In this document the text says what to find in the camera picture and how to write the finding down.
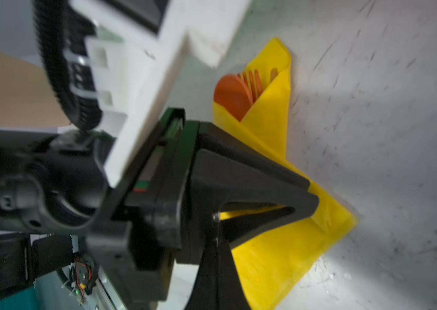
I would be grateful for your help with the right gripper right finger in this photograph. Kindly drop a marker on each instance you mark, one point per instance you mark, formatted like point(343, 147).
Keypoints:
point(230, 294)

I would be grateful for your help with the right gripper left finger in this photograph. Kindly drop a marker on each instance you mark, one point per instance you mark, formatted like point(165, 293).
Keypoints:
point(204, 293)

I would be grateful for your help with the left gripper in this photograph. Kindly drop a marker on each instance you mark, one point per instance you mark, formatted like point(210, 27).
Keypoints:
point(234, 192)

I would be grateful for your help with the orange plastic spoon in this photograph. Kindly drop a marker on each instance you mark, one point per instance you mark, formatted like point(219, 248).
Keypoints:
point(233, 94)

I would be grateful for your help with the orange plastic fork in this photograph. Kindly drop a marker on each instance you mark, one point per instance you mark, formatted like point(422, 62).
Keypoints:
point(253, 81)

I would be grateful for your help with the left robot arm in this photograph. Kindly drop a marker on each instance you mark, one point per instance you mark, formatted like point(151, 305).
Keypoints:
point(51, 186)

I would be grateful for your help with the teal perforated plastic bin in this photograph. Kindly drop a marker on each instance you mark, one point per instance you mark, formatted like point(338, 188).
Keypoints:
point(25, 300)

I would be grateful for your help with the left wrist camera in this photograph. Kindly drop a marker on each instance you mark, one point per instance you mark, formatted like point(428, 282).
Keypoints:
point(137, 53)

